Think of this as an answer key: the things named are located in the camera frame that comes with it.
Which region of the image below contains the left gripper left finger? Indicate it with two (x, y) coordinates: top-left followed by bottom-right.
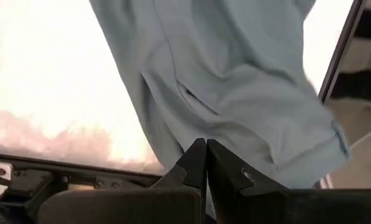
(37, 138), (208, 224)

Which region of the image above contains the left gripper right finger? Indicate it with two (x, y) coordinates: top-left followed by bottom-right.
(206, 139), (371, 224)

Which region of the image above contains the grey-green garment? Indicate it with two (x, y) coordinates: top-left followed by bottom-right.
(88, 0), (352, 220)

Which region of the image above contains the silver corner bracket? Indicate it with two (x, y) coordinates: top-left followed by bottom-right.
(0, 161), (14, 182)

